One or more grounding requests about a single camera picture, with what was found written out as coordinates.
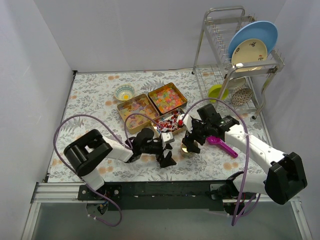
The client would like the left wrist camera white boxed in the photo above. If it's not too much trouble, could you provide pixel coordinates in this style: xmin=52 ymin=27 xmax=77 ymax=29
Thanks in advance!
xmin=160 ymin=131 xmax=175 ymax=144

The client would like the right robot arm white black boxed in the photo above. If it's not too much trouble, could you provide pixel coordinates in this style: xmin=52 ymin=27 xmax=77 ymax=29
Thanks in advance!
xmin=178 ymin=104 xmax=308 ymax=205

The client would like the gold round tin lid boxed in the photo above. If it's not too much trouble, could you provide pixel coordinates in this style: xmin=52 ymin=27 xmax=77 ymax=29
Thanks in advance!
xmin=180 ymin=143 xmax=195 ymax=158

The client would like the tin of star candies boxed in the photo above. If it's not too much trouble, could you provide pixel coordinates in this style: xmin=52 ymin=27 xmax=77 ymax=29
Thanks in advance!
xmin=148 ymin=82 xmax=188 ymax=115

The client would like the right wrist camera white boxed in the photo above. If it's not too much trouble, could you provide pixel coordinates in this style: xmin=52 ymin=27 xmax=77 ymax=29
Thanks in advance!
xmin=177 ymin=113 xmax=193 ymax=133

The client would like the patterned ceramic bowl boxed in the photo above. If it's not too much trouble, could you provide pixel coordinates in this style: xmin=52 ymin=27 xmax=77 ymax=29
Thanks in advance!
xmin=114 ymin=84 xmax=135 ymax=101

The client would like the lime green bowl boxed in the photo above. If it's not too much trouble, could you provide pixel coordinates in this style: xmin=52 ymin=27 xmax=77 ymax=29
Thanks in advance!
xmin=207 ymin=84 xmax=229 ymax=100

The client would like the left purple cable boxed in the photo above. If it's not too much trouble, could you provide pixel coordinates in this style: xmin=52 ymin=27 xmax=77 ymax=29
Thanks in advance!
xmin=54 ymin=112 xmax=166 ymax=227

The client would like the purple cable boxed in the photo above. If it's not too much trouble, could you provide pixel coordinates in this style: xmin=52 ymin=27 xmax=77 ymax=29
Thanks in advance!
xmin=179 ymin=97 xmax=261 ymax=227
xmin=54 ymin=112 xmax=166 ymax=227

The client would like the patterned dark bowl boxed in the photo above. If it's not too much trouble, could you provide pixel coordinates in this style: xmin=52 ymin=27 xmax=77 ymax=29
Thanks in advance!
xmin=231 ymin=86 xmax=253 ymax=106

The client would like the floral tablecloth mat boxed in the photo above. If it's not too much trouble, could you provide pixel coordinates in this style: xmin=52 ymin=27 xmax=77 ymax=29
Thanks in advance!
xmin=46 ymin=70 xmax=278 ymax=183

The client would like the magenta plastic scoop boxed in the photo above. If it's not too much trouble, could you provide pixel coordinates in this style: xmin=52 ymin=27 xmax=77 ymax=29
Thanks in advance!
xmin=206 ymin=136 xmax=238 ymax=158

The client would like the tin of jelly candies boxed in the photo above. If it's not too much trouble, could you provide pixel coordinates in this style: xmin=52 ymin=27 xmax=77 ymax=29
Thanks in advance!
xmin=117 ymin=94 xmax=160 ymax=134

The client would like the tin of lollipops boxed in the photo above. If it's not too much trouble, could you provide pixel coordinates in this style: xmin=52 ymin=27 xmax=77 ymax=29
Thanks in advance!
xmin=150 ymin=107 xmax=185 ymax=136

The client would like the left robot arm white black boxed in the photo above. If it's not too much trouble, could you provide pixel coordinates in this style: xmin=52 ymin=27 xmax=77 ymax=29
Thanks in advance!
xmin=63 ymin=128 xmax=177 ymax=200

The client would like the cream plate with flowers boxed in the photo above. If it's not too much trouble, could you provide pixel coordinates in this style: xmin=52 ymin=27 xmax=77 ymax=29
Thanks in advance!
xmin=231 ymin=38 xmax=268 ymax=65

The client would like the metal dish rack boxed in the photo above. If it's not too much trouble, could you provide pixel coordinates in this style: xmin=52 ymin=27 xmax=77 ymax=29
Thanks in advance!
xmin=192 ymin=5 xmax=285 ymax=120

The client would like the blue plate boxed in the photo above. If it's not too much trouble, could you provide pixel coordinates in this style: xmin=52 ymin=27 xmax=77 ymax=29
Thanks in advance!
xmin=227 ymin=20 xmax=278 ymax=58

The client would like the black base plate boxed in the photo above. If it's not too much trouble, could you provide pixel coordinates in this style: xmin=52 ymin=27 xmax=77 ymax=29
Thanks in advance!
xmin=77 ymin=180 xmax=238 ymax=211

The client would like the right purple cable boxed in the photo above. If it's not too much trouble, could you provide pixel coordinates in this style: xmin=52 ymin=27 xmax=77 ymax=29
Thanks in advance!
xmin=179 ymin=97 xmax=261 ymax=227

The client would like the white bowl in rack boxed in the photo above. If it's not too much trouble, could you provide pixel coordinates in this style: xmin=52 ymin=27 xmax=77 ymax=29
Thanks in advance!
xmin=226 ymin=77 xmax=246 ymax=90

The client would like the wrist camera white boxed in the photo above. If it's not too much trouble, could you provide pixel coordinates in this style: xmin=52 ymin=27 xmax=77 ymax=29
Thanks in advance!
xmin=177 ymin=113 xmax=193 ymax=133
xmin=160 ymin=131 xmax=175 ymax=144

